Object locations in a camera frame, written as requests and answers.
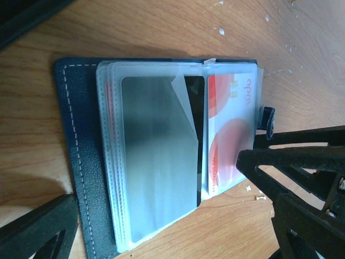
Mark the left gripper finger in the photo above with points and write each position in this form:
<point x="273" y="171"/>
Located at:
<point x="45" y="232"/>

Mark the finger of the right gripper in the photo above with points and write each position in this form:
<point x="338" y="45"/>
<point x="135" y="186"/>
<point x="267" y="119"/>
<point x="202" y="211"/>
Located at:
<point x="333" y="136"/>
<point x="302" y="231"/>

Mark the blue leather card holder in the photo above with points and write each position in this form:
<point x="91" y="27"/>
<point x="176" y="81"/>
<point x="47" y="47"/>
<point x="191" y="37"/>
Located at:
<point x="101" y="192"/>

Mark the red white credit card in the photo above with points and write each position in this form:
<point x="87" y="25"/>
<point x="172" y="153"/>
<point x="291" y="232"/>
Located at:
<point x="111" y="120"/>

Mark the black credit card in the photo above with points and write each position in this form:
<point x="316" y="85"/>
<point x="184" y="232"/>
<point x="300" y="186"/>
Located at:
<point x="163" y="131"/>

